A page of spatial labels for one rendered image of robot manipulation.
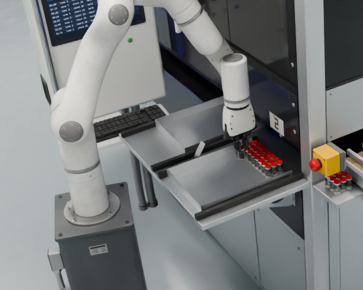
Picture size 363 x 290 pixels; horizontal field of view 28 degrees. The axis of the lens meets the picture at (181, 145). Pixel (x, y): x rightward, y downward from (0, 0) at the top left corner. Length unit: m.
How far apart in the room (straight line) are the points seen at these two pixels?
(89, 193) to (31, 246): 1.49
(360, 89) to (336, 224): 0.51
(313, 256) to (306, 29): 0.86
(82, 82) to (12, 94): 3.25
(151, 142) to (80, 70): 0.65
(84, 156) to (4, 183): 2.11
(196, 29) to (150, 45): 0.93
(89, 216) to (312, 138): 0.76
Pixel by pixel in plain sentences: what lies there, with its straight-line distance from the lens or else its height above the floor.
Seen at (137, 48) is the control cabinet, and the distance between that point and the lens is 3.04.
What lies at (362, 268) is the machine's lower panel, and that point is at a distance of 2.80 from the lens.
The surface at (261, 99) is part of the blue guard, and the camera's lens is 2.51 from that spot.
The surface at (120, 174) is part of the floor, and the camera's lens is 4.18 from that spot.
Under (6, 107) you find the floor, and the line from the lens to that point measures 5.22.
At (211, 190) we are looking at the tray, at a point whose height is 0.88.
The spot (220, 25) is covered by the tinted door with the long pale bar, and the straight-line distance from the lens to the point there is 2.65.
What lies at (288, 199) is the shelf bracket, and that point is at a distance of 2.54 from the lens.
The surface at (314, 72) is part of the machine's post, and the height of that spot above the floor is 1.28.
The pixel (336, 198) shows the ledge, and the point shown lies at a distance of 2.34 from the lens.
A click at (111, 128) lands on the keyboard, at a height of 0.83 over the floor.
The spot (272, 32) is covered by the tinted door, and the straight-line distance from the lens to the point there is 2.33.
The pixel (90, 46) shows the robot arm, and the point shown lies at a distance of 2.12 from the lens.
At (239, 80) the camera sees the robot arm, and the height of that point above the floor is 1.26.
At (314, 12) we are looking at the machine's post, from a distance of 2.13.
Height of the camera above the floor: 2.27
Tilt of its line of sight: 31 degrees down
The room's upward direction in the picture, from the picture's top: 8 degrees counter-clockwise
